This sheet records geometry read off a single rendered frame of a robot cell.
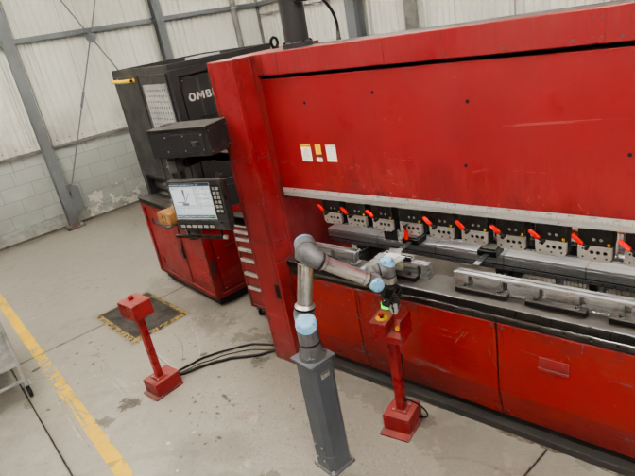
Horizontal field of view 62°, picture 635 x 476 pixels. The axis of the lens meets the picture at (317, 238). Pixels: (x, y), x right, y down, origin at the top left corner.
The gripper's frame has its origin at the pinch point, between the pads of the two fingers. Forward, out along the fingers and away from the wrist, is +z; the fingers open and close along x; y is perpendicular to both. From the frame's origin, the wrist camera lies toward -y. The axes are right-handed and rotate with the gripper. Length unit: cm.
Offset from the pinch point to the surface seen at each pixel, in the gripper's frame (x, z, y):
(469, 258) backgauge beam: -26, -4, 59
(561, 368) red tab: -86, 26, 8
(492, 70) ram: -53, -122, 38
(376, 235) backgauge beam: 43, -9, 71
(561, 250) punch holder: -84, -35, 25
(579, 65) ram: -91, -122, 32
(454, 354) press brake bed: -25.4, 38.4, 17.3
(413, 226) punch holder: -2, -37, 38
